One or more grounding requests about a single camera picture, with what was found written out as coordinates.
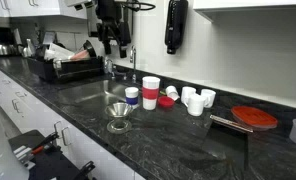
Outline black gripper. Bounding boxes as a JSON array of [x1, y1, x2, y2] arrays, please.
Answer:
[[95, 0, 133, 60]]

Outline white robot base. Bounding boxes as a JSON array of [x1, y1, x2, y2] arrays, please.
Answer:
[[0, 95, 30, 180]]

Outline chrome tap spout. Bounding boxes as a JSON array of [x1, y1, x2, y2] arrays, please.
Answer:
[[129, 44, 138, 84]]

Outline chrome sink fixture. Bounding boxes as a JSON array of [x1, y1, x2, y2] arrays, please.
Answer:
[[103, 57, 118, 80]]

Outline black round utensil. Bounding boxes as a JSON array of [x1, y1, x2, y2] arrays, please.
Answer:
[[82, 39, 98, 58]]

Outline pink dish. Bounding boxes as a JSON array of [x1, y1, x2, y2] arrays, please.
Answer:
[[69, 49, 91, 62]]

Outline black dish rack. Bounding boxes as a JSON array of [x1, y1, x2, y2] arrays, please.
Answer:
[[25, 54, 106, 85]]

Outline stainless steel sink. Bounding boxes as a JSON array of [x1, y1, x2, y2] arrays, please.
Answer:
[[57, 79, 143, 109]]

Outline white cup blue band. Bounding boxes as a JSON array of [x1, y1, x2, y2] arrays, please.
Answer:
[[124, 86, 140, 106]]

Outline white dishes in rack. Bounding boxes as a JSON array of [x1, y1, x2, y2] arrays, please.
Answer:
[[43, 42, 76, 63]]

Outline tall white red-band cup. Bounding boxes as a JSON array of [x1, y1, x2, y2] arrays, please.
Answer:
[[141, 76, 161, 111]]

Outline steel funnel coffee dripper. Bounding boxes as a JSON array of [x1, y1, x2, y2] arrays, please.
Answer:
[[104, 102, 135, 135]]

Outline grey propped panel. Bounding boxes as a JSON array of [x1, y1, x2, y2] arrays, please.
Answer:
[[42, 31, 56, 46]]

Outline small plain white cup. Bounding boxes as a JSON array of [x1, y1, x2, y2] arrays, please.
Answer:
[[165, 85, 181, 102]]

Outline small red round lid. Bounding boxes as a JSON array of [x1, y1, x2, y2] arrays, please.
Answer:
[[157, 96, 176, 109]]

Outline white ceramic mug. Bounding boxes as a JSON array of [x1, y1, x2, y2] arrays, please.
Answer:
[[201, 88, 217, 109], [180, 86, 197, 108], [186, 93, 208, 117]]

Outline white bottle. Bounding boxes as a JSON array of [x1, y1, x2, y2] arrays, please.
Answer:
[[22, 38, 36, 58]]

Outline white base cabinets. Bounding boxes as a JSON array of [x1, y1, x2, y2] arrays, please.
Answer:
[[0, 62, 146, 180]]

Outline steel kettle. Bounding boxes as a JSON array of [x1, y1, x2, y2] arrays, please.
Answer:
[[0, 43, 20, 57]]

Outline black clamp lever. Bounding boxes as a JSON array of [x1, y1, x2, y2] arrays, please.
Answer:
[[72, 160, 97, 180]]

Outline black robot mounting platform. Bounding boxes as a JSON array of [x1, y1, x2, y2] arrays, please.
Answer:
[[7, 129, 97, 180]]

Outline long metallic bar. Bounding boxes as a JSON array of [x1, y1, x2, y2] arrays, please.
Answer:
[[209, 114, 255, 134]]

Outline dark glossy flat board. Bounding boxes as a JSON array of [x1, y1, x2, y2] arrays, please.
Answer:
[[201, 119, 250, 172]]

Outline grey wall box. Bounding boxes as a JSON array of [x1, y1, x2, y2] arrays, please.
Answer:
[[86, 7, 101, 38]]

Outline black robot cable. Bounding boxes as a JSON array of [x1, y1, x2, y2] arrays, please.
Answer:
[[121, 0, 157, 13]]

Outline black wall-mounted dispenser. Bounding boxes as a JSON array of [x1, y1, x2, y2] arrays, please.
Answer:
[[164, 0, 189, 55]]

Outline white wall cabinets with handles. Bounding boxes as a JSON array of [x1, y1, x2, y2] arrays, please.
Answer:
[[0, 0, 89, 20]]

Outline red black handled tool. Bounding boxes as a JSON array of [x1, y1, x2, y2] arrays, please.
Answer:
[[30, 132, 61, 156]]

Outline white wall cabinet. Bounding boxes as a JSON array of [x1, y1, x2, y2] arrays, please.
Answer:
[[192, 0, 296, 24]]

